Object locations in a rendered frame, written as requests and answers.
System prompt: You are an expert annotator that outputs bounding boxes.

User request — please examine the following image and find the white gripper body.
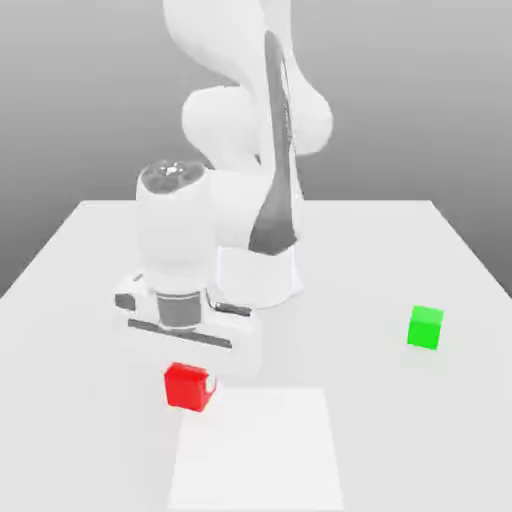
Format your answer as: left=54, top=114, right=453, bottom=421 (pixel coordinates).
left=116, top=308, right=264, bottom=381

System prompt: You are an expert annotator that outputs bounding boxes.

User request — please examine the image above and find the small red cube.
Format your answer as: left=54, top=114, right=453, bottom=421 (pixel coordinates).
left=163, top=362, right=218, bottom=413

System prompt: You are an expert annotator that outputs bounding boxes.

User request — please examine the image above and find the small green cube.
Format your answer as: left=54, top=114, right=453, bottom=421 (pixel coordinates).
left=406, top=304, right=445, bottom=352

